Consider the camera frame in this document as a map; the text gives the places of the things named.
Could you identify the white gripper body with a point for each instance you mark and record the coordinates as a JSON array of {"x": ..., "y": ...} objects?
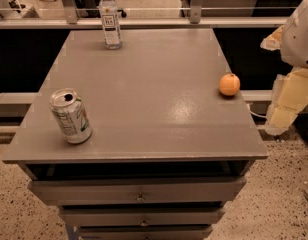
[{"x": 300, "y": 43}]

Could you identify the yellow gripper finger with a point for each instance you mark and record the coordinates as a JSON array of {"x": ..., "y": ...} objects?
[
  {"x": 273, "y": 41},
  {"x": 289, "y": 98}
]

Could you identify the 7up soda can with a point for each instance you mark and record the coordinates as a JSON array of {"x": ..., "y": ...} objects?
[{"x": 70, "y": 114}]

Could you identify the clear plastic water bottle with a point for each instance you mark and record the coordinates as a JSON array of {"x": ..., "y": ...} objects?
[{"x": 110, "y": 24}]

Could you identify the orange fruit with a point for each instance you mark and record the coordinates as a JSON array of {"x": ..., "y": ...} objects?
[{"x": 229, "y": 84}]

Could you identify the grey drawer cabinet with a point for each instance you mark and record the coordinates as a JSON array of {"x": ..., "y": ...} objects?
[{"x": 155, "y": 111}]

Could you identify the metal railing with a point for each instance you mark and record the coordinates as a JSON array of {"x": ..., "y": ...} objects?
[{"x": 64, "y": 14}]

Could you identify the top grey drawer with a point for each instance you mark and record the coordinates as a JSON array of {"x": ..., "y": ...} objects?
[{"x": 137, "y": 191}]

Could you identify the grey drawer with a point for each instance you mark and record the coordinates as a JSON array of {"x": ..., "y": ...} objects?
[
  {"x": 147, "y": 233},
  {"x": 137, "y": 191},
  {"x": 142, "y": 217}
]

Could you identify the bottom grey drawer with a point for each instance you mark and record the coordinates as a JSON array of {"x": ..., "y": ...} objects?
[{"x": 147, "y": 233}]

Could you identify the middle grey drawer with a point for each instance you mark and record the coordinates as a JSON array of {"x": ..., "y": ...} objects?
[{"x": 142, "y": 217}]

